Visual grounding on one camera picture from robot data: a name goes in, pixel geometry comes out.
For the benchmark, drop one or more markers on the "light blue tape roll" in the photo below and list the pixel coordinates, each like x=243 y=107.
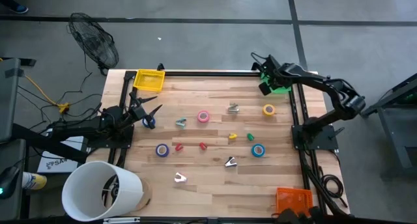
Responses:
x=253 y=150

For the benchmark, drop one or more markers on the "yellow mini stapler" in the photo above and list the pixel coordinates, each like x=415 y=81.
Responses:
x=232 y=136

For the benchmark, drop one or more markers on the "pink tape roll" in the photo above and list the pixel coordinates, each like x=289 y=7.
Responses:
x=198 y=116

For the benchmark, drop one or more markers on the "orange plastic basket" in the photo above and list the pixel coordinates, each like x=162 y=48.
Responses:
x=293 y=199

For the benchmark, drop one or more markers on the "yellow plastic basket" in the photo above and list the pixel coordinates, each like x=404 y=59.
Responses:
x=148 y=80

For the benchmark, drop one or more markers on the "black floor fan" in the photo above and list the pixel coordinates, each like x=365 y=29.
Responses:
x=94 y=41

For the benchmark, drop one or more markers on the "purple tape roll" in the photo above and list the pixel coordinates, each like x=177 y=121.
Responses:
x=157 y=150

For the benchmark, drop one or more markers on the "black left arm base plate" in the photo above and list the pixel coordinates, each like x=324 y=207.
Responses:
x=107 y=143

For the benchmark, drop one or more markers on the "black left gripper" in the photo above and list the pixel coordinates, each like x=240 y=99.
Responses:
x=138 y=112

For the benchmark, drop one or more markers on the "black diagonal strut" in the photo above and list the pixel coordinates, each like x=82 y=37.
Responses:
x=49 y=144

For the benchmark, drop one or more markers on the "yellow white spray bottle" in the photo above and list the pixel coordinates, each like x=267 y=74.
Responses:
x=34 y=181

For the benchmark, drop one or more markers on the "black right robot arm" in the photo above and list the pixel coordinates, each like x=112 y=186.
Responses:
x=325 y=84

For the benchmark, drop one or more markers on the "brown cardboard tape roll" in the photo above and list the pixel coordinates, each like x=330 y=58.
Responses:
x=147 y=191

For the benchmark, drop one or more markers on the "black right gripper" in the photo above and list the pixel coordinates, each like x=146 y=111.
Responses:
x=272 y=71

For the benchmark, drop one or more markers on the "black metal cart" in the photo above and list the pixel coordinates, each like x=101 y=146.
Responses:
x=394 y=126

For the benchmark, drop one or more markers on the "black computer mouse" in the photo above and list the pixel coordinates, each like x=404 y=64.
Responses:
x=8 y=181

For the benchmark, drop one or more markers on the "yellow tape roll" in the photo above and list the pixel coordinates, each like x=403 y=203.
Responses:
x=264 y=109

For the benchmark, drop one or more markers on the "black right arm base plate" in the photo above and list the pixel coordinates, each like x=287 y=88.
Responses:
x=325 y=139

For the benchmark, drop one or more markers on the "grey side desk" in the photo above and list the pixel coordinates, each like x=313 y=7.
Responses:
x=8 y=103

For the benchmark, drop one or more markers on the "silver metal bracket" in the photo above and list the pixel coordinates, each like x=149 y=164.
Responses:
x=120 y=220

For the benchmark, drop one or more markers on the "person's shoe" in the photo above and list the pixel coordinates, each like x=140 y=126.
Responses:
x=18 y=9

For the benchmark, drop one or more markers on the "white cylindrical bucket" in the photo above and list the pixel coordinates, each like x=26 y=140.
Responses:
x=81 y=185

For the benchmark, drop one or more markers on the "green mini stapler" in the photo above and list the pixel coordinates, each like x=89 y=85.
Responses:
x=250 y=137

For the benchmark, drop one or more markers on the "red mini stapler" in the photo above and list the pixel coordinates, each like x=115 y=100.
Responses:
x=203 y=146
x=178 y=148

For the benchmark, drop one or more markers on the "white printed box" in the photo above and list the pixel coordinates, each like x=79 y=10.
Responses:
x=57 y=163

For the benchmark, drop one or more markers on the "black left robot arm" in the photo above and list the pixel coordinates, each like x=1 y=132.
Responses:
x=110 y=118

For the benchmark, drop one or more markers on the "black aluminium table frame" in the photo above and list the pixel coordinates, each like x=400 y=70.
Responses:
x=228 y=74

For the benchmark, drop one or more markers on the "teal staple remover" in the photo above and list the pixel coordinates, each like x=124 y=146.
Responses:
x=181 y=122

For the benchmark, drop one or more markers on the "grey staple remover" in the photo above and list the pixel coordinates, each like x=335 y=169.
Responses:
x=233 y=110

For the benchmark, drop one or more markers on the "green plastic basket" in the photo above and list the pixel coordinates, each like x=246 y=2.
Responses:
x=281 y=90

